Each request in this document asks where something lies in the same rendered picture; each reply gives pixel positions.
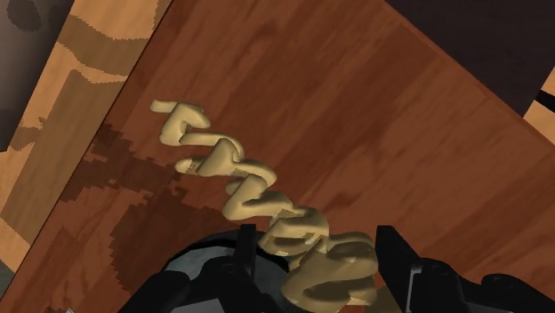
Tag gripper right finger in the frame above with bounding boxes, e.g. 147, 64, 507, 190
374, 225, 555, 313

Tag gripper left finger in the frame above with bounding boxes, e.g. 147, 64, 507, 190
118, 222, 278, 313

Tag tan letter-shaped sculpture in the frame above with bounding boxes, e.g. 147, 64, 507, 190
149, 99, 405, 313

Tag reddish brown wooden table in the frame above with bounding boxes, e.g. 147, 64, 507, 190
0, 0, 555, 313

